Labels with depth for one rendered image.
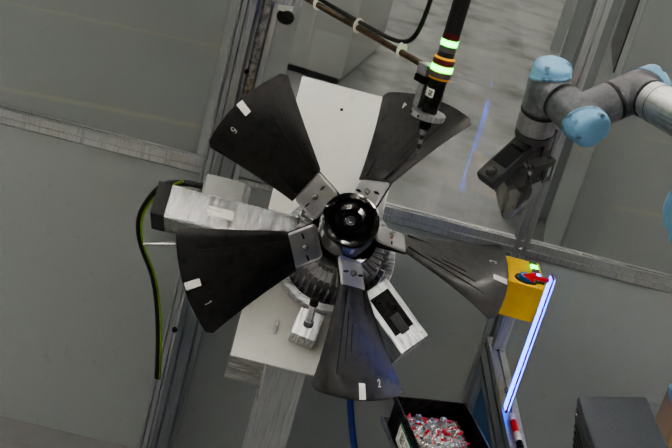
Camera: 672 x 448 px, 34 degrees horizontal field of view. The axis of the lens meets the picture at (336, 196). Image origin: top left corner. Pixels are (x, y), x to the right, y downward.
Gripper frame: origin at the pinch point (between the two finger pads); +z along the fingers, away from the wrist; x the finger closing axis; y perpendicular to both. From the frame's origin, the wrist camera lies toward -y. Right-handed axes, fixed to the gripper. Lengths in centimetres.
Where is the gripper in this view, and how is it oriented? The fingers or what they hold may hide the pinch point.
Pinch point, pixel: (503, 214)
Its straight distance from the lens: 225.2
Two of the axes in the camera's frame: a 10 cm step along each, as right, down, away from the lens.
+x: -5.8, -5.5, 6.0
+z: -1.4, 7.9, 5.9
